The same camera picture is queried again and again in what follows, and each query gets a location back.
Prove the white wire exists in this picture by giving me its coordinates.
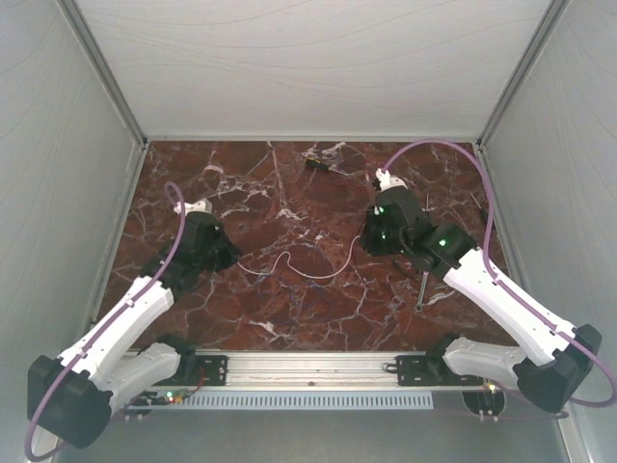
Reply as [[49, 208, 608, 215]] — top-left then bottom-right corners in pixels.
[[235, 234, 362, 281]]

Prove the blue wire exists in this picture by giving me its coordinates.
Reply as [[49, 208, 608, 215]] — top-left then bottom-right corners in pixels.
[[250, 240, 338, 324]]

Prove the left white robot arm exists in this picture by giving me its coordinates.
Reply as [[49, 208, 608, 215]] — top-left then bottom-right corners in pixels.
[[27, 210, 241, 449]]

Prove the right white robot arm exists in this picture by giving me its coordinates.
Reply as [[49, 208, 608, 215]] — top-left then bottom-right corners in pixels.
[[360, 186, 603, 413]]

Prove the silver wrench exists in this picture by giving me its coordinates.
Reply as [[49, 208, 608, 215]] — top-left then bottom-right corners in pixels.
[[415, 272, 429, 312]]

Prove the small black screwdriver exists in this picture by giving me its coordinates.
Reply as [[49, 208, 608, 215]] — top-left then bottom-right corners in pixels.
[[469, 193, 489, 227]]

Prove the black yellow screwdriver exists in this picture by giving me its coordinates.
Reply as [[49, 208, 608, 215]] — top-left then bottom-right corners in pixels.
[[305, 157, 339, 173]]

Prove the small circuit board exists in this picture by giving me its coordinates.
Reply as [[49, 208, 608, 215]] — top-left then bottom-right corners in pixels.
[[162, 389, 193, 404]]

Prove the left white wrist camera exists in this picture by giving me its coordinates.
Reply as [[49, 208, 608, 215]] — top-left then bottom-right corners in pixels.
[[174, 199, 213, 215]]

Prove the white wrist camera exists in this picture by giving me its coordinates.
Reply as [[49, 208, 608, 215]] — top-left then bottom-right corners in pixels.
[[374, 169, 407, 192], [174, 199, 213, 215]]

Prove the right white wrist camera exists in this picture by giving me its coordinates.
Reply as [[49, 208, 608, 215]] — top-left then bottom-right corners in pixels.
[[374, 169, 407, 192]]

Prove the left black mount plate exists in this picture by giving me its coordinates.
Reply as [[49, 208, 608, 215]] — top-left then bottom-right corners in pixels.
[[177, 354, 228, 388]]

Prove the black mount plate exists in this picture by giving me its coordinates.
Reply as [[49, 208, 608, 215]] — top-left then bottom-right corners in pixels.
[[177, 354, 228, 388], [384, 354, 484, 387]]

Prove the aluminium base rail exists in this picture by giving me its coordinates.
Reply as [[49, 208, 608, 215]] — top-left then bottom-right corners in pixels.
[[52, 350, 575, 392]]

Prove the right black mount plate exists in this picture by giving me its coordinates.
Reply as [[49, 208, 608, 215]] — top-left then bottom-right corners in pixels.
[[384, 354, 484, 387]]

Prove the grey slotted cable duct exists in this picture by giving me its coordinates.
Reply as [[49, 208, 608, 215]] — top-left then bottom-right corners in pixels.
[[182, 391, 434, 411]]

